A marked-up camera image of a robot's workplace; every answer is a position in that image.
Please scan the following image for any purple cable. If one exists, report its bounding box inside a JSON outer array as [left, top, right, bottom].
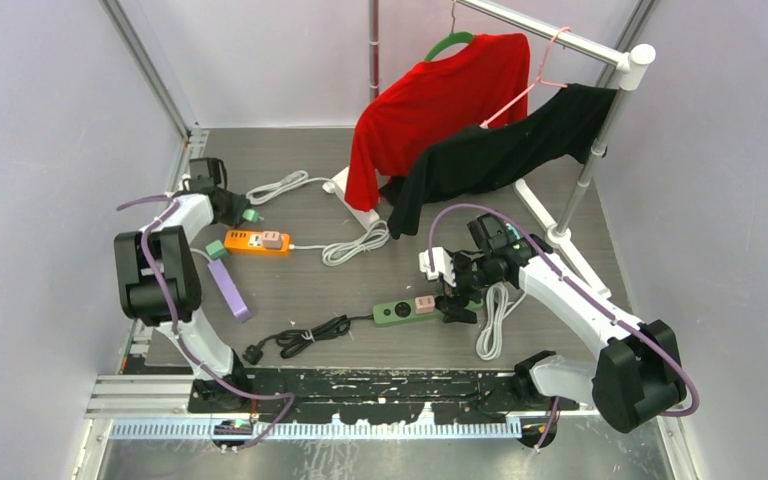
[[427, 203, 701, 452], [116, 193, 298, 452]]

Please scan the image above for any orange power strip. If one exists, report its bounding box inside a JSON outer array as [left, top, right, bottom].
[[223, 229, 291, 257]]

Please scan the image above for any pink hanger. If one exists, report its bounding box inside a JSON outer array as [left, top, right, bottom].
[[479, 26, 571, 129]]

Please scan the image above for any white coiled cable front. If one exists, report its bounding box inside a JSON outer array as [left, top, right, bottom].
[[475, 283, 528, 362]]

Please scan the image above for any green power strip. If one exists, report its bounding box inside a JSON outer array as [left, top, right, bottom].
[[372, 297, 483, 327]]

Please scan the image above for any purple power strip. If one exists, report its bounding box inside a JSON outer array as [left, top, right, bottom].
[[208, 260, 252, 322]]

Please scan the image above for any white coiled cable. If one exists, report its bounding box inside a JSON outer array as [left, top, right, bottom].
[[291, 220, 392, 268], [246, 170, 336, 207], [475, 283, 528, 362]]

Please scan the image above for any black shirt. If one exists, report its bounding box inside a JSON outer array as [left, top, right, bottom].
[[380, 84, 617, 239]]

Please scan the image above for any teal green plug adapter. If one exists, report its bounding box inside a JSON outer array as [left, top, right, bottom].
[[205, 240, 230, 261]]

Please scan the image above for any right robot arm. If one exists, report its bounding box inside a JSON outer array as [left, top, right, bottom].
[[418, 209, 699, 433]]

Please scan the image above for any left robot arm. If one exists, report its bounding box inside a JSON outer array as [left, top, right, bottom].
[[113, 157, 252, 413]]

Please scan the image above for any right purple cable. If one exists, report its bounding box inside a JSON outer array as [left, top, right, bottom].
[[427, 203, 701, 452]]

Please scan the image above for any white power strip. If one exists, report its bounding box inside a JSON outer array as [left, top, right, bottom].
[[504, 222, 523, 249]]

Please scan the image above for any white coiled cable back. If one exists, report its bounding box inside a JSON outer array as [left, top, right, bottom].
[[246, 170, 336, 207]]

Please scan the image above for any red shirt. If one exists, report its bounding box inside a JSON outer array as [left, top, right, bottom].
[[345, 33, 531, 211]]

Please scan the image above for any metal clothes rack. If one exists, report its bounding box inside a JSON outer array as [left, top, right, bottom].
[[322, 0, 657, 301]]

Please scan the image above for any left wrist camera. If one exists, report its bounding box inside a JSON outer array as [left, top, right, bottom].
[[186, 157, 228, 192]]

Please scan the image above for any green hanger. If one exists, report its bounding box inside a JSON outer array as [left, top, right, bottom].
[[423, 1, 475, 62]]

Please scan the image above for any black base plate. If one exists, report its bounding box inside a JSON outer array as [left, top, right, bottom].
[[188, 367, 581, 429]]

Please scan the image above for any white coiled cable middle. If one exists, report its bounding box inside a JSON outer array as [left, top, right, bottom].
[[291, 220, 392, 268]]

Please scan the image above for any pink plug adapter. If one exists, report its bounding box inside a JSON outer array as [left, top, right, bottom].
[[414, 295, 436, 315]]

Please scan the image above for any pink adapter on orange strip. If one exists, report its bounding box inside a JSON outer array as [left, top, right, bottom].
[[262, 231, 284, 250]]

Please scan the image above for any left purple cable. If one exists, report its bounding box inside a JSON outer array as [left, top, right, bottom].
[[116, 193, 298, 452]]

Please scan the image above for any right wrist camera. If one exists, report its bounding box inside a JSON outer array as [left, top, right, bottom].
[[418, 247, 456, 286]]

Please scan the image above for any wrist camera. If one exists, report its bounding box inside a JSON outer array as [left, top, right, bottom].
[[186, 157, 228, 192], [418, 247, 456, 286]]

